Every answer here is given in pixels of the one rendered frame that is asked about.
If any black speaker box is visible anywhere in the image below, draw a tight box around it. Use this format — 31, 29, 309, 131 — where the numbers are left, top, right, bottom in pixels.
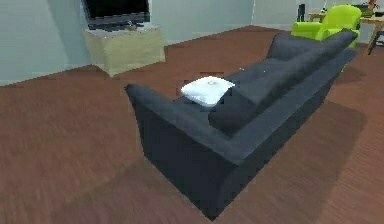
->
297, 3, 306, 23

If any light wooden table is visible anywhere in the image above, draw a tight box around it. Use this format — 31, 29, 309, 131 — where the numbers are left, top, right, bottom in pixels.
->
308, 11, 384, 56

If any potted house plant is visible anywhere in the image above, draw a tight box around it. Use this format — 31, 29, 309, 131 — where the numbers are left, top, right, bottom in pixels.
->
353, 0, 381, 18

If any white pillow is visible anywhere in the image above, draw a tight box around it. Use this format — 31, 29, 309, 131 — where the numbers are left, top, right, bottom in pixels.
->
180, 76, 236, 108

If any dark grey sofa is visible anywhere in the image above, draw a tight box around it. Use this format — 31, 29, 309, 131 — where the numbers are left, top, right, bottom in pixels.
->
124, 28, 360, 222

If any black television set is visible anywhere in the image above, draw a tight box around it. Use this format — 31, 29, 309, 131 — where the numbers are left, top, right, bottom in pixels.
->
81, 0, 152, 32

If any beige television stand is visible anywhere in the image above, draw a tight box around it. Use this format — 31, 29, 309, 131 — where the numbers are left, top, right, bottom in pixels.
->
83, 22, 167, 78

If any lime green armchair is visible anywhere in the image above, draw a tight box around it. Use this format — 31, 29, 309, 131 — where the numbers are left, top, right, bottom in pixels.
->
290, 4, 363, 48

